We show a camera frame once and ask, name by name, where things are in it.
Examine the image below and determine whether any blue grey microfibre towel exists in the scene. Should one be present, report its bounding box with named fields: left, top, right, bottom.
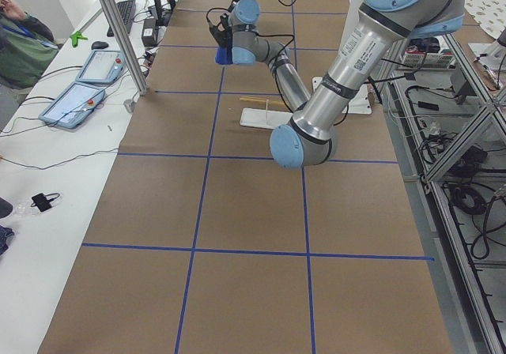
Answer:
left=214, top=46, right=233, bottom=66

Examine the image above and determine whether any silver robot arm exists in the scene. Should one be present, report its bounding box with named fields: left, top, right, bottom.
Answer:
left=228, top=0, right=465, bottom=168

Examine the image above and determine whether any white wooden towel rack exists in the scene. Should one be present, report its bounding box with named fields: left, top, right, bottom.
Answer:
left=240, top=96, right=292, bottom=130

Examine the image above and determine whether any black power adapter box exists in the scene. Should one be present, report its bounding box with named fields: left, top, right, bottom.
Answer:
left=142, top=17, right=159, bottom=47

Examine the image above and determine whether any black keyboard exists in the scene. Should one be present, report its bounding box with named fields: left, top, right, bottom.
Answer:
left=116, top=0, right=136, bottom=34

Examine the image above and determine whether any black computer mouse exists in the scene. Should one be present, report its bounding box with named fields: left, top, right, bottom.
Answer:
left=91, top=41, right=109, bottom=50

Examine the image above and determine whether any far blue teach pendant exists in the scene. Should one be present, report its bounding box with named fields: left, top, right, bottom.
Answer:
left=76, top=50, right=124, bottom=85

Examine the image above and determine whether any blue teach pendant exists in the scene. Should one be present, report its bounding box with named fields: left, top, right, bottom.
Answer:
left=38, top=81, right=105, bottom=130
left=76, top=50, right=124, bottom=85

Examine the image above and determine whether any green object on desk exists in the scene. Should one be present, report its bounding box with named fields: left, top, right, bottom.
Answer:
left=70, top=30, right=89, bottom=47

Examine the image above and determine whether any near blue teach pendant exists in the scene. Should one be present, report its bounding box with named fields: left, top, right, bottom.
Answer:
left=38, top=81, right=105, bottom=130

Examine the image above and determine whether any person in green shirt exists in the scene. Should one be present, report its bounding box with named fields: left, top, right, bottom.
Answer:
left=0, top=0, right=60, bottom=90

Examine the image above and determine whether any small black device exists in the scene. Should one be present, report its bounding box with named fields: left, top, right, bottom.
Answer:
left=31, top=193, right=52, bottom=212

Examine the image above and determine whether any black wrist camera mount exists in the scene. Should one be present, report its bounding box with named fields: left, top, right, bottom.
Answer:
left=206, top=7, right=232, bottom=48

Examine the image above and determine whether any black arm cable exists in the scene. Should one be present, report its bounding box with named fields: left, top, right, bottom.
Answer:
left=252, top=33, right=350, bottom=127

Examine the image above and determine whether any aluminium frame post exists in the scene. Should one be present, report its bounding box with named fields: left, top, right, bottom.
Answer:
left=99, top=0, right=148, bottom=96

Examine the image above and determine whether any white pedestal column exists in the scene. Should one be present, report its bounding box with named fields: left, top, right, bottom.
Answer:
left=311, top=0, right=380, bottom=115

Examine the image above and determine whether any white wire basket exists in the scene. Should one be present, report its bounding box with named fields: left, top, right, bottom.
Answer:
left=401, top=51, right=454, bottom=69

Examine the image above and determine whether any aluminium frame table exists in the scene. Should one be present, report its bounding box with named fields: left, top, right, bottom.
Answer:
left=381, top=25, right=505, bottom=353

